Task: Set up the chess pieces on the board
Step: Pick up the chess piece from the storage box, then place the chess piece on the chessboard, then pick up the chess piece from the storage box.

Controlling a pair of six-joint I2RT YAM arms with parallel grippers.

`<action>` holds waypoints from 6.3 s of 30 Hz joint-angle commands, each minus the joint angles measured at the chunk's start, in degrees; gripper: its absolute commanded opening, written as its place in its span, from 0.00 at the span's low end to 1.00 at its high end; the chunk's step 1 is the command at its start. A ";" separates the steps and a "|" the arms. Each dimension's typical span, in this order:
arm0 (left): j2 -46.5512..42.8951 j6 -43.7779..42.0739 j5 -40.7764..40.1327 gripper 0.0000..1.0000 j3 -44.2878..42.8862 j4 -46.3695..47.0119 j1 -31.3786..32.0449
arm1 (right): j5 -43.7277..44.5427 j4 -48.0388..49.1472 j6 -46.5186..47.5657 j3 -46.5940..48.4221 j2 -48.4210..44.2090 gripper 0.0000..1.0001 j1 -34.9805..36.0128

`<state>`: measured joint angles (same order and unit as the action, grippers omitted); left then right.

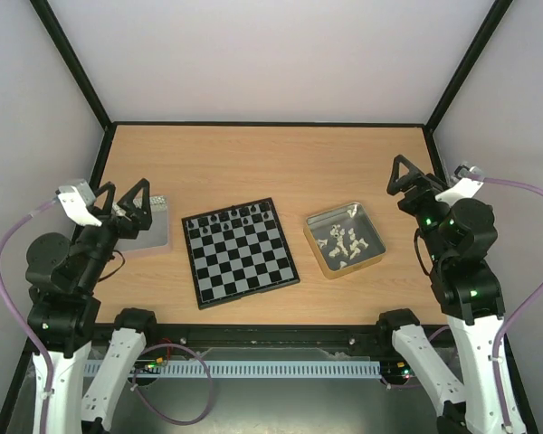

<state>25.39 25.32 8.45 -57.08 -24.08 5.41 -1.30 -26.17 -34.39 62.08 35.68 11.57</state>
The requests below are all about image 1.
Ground black and silver chessboard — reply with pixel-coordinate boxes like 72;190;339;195
182;197;300;309

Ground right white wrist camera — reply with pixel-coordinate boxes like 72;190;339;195
435;164;484;207

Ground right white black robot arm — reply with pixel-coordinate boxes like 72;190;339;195
376;155;528;433

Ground black metal frame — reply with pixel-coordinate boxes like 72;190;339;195
0;1;538;433

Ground silver square tin lid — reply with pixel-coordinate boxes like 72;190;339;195
111;194;174;259

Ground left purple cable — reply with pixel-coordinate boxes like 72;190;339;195
0;198;69;434

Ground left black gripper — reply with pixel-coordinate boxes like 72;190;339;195
77;178;153;293

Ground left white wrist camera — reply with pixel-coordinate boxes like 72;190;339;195
56;179;102;227

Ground light blue cable duct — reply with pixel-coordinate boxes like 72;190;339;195
83;359;382;379

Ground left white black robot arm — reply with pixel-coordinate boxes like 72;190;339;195
25;178;157;433

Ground gold square tin tray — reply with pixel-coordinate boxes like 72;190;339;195
304;202;387;279

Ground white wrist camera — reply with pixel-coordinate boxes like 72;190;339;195
435;164;484;207
56;179;102;227

